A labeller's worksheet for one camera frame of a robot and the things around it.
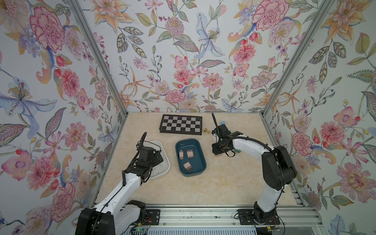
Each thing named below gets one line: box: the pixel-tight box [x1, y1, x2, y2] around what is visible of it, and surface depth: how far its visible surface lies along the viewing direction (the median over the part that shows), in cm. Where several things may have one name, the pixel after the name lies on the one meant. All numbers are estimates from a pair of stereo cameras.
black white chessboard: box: [159, 114, 203, 136], surface depth 112 cm
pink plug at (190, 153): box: [186, 148, 194, 159], surface depth 97 cm
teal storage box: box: [175, 138, 208, 177], surface depth 95 cm
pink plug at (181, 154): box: [179, 148, 184, 160], surface depth 95 cm
